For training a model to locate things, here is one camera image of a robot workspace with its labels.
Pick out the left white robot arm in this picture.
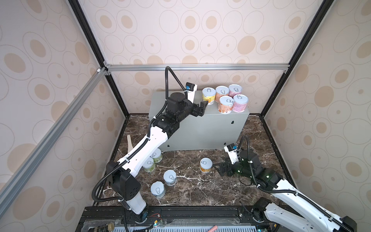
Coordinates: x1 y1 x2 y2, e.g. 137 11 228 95
91 92 208 215

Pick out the green can lower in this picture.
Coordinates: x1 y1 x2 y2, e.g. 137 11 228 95
143 157 156 173

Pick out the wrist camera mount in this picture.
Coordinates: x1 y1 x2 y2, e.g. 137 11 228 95
185 82 198 103
224 143 239 164

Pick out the grey metal cabinet box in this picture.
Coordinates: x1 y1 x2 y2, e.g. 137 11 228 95
147 103 249 151

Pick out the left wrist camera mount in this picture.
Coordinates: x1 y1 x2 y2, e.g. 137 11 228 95
185 82 198 103

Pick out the wooden spatula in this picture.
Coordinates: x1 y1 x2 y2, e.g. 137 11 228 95
127 134 133 153

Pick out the left diagonal aluminium rail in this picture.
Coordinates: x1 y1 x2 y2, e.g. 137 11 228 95
1 67 107 217

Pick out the yellow can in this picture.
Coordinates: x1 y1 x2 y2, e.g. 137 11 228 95
202 87 216 105
200 158 213 173

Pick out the teal can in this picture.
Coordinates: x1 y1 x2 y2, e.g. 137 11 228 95
163 170 177 186
150 181 166 199

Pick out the teal can upper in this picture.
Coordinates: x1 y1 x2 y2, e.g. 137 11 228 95
163 170 177 186

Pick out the brown orange can front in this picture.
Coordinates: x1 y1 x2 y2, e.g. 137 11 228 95
218 96 234 114

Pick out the black base frame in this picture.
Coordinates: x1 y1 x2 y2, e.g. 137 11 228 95
76 206 289 232

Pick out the green can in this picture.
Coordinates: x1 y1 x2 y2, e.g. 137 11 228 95
143 157 156 173
151 148 163 163

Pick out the brown orange can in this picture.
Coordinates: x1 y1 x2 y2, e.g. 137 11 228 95
218 96 234 114
215 86 230 102

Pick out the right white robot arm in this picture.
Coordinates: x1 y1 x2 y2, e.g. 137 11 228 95
213 150 357 232

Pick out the green can upper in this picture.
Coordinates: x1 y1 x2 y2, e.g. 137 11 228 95
151 148 163 163

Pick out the pink marker pen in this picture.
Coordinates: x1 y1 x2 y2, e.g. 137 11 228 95
207 225 218 232

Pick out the teal can lower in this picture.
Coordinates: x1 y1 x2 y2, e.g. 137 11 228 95
150 181 166 199

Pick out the horizontal aluminium rail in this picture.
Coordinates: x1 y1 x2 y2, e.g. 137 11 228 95
107 63 290 72

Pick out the pink can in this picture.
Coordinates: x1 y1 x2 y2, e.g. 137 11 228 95
232 94 249 113
228 84 243 98

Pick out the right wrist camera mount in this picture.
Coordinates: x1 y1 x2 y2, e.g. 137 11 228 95
224 143 239 164

